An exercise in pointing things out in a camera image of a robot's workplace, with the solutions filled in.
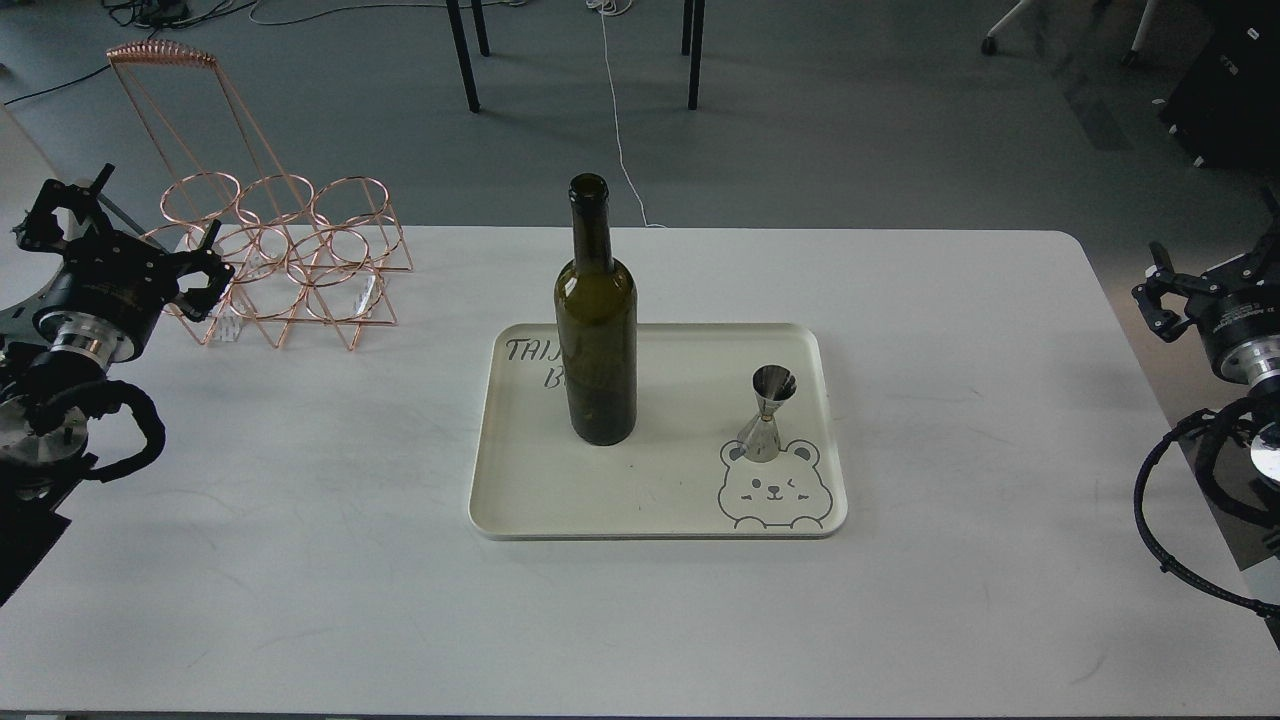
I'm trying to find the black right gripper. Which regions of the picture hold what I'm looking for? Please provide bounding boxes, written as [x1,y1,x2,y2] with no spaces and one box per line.
[1132,242,1279,383]

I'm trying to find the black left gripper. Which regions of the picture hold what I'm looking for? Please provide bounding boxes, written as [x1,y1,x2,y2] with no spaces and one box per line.
[14,164,236,351]

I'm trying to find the steel double jigger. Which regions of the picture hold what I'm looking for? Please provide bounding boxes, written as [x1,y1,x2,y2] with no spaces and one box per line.
[736,364,797,462]

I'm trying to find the dark green wine bottle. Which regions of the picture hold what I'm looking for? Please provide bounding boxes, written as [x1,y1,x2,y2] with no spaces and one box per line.
[553,173,637,446]

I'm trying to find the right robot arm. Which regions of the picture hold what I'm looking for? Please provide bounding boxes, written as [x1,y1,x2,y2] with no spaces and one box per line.
[1132,231,1279,618]

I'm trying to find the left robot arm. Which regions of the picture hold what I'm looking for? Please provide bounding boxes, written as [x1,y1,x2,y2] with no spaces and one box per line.
[1,164,236,600]

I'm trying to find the black cart with casters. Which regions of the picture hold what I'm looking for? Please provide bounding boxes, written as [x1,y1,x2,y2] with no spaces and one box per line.
[1158,1,1279,169]

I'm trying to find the white office chair base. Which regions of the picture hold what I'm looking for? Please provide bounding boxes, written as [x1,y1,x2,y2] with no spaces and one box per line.
[980,0,1164,69]

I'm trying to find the black table legs left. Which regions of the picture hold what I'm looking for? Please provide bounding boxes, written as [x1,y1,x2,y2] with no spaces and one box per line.
[445,0,492,114]

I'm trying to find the black table legs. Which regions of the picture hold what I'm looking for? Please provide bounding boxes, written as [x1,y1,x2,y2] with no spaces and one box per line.
[445,0,492,114]
[680,0,707,111]

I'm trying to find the cream bear serving tray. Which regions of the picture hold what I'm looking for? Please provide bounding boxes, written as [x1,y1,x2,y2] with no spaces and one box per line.
[468,323,849,541]

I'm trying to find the black table legs right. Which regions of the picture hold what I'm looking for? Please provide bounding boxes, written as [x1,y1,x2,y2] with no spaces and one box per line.
[680,0,707,111]

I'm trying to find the copper wire wine rack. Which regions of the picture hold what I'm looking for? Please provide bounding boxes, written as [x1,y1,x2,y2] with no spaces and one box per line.
[106,38,415,350]

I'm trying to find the white floor cable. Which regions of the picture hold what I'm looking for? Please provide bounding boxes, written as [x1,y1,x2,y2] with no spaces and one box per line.
[585,0,669,231]

